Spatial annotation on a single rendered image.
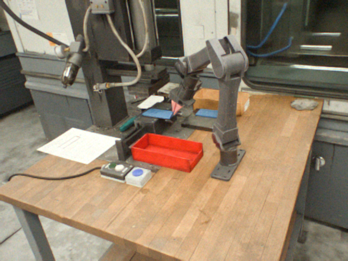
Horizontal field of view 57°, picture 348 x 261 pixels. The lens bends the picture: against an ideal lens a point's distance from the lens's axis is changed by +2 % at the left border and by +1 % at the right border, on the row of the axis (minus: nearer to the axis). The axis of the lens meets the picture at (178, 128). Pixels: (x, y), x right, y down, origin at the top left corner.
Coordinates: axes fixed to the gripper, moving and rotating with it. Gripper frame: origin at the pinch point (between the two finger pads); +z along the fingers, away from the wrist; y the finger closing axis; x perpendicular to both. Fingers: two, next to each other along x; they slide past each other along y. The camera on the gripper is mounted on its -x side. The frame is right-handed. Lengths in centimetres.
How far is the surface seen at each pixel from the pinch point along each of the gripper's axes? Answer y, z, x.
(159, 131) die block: 1.0, 10.2, 3.8
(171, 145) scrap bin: -8.2, 6.0, 11.9
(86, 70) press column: 43.2, 5.0, 6.2
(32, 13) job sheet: 156, 49, -70
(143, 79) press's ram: 17.2, -7.3, 4.2
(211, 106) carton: -8.5, 1.3, -24.9
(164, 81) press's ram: 11.2, -7.8, -3.5
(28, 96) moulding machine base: 228, 213, -149
